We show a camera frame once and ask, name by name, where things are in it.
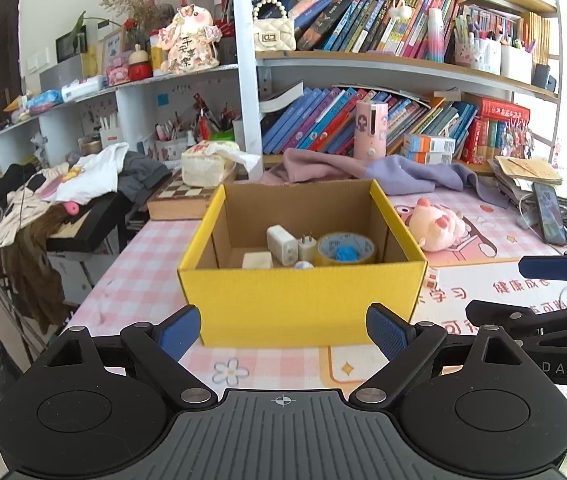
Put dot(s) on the white and wood bookshelf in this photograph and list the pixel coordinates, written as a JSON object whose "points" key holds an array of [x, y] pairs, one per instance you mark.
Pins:
{"points": [[246, 85]]}

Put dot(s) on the black smartphone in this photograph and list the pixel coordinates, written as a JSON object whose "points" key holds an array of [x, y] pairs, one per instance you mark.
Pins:
{"points": [[549, 212]]}

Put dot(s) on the yellow tape roll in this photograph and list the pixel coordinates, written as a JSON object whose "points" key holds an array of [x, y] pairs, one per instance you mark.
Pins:
{"points": [[324, 257]]}

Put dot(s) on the white rectangular block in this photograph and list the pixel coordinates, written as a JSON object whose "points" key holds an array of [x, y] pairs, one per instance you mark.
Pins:
{"points": [[257, 260]]}

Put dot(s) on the long white box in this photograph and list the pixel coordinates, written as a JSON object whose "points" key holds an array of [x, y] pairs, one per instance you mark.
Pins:
{"points": [[82, 89]]}

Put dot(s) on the blue wet wipes pack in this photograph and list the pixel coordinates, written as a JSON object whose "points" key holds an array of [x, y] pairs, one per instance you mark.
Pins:
{"points": [[44, 101]]}

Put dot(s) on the pink cloth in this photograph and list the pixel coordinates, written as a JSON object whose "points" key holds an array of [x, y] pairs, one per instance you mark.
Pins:
{"points": [[313, 162]]}

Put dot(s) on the patterned pen holder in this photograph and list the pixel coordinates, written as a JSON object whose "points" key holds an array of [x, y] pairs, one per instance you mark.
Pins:
{"points": [[478, 52]]}

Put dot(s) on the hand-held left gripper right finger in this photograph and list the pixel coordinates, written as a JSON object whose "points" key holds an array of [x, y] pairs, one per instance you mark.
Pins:
{"points": [[387, 332]]}

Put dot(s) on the green pen cup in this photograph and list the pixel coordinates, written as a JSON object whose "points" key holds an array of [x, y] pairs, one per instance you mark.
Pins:
{"points": [[221, 135]]}

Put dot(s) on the small white plug adapter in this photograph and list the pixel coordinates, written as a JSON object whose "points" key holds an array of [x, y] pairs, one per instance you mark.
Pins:
{"points": [[306, 251]]}

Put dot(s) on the grey storage box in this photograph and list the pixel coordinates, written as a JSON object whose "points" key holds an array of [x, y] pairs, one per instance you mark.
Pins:
{"points": [[61, 75]]}

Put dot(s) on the upright row of blue books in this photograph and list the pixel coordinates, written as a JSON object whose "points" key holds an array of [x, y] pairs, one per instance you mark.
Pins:
{"points": [[313, 120]]}

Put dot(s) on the small white printed packet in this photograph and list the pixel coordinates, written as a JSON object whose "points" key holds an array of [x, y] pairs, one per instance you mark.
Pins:
{"points": [[432, 276]]}

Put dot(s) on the purple cloth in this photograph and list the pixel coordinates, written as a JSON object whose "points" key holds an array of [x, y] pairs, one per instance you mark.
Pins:
{"points": [[413, 172]]}

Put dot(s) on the leaning row of books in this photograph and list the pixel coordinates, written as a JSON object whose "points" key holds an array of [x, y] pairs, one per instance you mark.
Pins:
{"points": [[363, 22]]}

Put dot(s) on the dried flower bouquet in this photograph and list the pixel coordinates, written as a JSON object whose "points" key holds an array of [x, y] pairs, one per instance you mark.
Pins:
{"points": [[136, 2]]}

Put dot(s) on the pile of clothes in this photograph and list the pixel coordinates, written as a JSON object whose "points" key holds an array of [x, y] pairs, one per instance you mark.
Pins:
{"points": [[93, 170]]}

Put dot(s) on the pink printed box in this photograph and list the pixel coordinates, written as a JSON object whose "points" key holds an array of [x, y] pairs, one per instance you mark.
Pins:
{"points": [[117, 72]]}

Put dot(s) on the pink pig plush toy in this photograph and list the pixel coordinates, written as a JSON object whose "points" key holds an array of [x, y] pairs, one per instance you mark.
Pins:
{"points": [[433, 222]]}

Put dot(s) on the wooden chessboard box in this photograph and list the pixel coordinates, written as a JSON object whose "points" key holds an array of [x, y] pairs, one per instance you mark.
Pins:
{"points": [[173, 206]]}

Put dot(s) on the pink cylindrical device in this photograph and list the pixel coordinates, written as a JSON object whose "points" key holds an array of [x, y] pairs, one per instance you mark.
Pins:
{"points": [[371, 130]]}

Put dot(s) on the orange and white carton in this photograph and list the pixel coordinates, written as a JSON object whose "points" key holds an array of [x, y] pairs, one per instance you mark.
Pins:
{"points": [[426, 157], [431, 142]]}

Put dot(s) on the black picture frame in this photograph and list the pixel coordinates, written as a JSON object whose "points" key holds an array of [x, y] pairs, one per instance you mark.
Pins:
{"points": [[71, 44]]}

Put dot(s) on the white low cabinet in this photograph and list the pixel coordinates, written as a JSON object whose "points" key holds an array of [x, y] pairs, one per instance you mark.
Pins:
{"points": [[133, 102]]}

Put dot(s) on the grey garment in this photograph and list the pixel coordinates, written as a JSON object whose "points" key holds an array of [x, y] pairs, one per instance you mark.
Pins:
{"points": [[143, 172]]}

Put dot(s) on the thick red dictionary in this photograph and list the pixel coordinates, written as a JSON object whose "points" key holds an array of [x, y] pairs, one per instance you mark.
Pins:
{"points": [[493, 120]]}

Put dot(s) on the white tissue pack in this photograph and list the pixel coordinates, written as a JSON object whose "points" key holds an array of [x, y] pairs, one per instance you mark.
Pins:
{"points": [[203, 165]]}

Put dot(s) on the stack of brown papers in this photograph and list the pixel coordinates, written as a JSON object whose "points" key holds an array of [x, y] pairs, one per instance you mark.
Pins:
{"points": [[528, 170]]}

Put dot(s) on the brown garment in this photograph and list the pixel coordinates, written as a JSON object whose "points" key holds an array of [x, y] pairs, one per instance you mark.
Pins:
{"points": [[28, 260]]}

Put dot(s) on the pink checked tablecloth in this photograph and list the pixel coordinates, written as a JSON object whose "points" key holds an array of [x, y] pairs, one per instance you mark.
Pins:
{"points": [[128, 270]]}

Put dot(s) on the yellow cardboard box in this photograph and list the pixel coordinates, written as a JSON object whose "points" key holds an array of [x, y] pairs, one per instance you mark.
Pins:
{"points": [[288, 300]]}

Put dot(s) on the small round white blue object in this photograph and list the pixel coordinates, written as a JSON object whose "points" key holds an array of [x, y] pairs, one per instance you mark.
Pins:
{"points": [[303, 264]]}

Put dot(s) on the white quilted pearl handbag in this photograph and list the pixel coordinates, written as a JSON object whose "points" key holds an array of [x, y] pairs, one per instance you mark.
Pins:
{"points": [[273, 32]]}

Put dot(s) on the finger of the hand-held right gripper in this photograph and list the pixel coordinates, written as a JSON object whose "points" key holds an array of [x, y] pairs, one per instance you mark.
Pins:
{"points": [[513, 317], [548, 267]]}

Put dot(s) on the floral pig ornament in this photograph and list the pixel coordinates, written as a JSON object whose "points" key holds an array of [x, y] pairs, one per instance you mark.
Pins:
{"points": [[188, 42]]}

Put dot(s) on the black electronic keyboard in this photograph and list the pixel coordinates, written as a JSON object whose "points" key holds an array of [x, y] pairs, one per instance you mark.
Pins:
{"points": [[93, 226]]}

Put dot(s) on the white pen holder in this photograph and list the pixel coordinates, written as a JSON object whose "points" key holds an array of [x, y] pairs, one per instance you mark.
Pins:
{"points": [[516, 62]]}

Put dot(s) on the black garment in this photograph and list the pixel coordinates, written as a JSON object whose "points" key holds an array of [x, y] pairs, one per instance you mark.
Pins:
{"points": [[3, 185]]}

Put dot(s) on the black speaker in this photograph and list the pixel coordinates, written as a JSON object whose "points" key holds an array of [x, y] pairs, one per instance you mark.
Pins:
{"points": [[543, 76]]}

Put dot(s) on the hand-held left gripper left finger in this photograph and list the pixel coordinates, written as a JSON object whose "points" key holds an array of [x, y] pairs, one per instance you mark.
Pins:
{"points": [[179, 332]]}

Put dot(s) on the large white charger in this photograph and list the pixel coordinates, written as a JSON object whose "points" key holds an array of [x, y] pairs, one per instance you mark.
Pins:
{"points": [[279, 245]]}

